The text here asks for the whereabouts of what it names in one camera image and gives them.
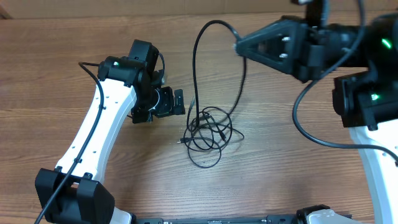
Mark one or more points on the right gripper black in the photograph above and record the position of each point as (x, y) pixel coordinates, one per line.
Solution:
(297, 47)

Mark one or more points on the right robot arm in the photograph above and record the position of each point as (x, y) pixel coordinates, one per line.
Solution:
(367, 101)

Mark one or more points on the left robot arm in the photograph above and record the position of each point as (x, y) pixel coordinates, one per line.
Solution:
(128, 86)

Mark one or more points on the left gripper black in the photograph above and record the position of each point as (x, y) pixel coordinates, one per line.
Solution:
(168, 107)

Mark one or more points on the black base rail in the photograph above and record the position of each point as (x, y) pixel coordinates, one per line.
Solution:
(317, 214)

